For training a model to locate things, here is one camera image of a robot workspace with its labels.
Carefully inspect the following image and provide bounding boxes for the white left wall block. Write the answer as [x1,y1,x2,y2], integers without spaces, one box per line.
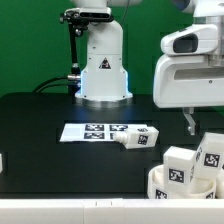
[0,154,3,173]

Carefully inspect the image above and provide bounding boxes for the black camera on stand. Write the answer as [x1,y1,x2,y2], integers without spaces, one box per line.
[60,8,114,94]

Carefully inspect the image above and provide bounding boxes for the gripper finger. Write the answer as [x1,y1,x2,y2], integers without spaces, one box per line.
[182,107,196,135]

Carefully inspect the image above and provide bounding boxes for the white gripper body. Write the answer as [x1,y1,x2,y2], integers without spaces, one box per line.
[153,55,224,108]

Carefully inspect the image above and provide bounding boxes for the black cables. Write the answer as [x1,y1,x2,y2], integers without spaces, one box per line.
[31,76,73,94]

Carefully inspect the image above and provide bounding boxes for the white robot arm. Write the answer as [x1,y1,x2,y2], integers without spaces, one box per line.
[65,0,224,109]

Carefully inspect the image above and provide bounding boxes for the white front wall bar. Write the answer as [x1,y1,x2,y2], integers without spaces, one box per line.
[0,199,224,224]

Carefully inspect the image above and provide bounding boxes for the white marker sheet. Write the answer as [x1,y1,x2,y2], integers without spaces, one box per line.
[60,123,146,142]

